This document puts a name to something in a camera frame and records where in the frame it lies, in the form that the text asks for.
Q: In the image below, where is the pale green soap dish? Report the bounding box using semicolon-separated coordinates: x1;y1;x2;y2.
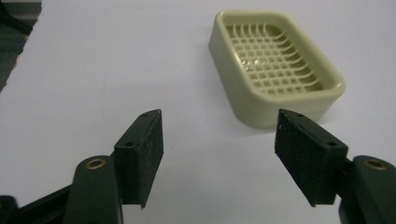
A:
207;9;347;130

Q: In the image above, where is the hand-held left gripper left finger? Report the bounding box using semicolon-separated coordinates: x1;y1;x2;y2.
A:
63;108;164;224

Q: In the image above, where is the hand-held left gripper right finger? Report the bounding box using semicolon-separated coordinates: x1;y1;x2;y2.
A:
274;108;396;224

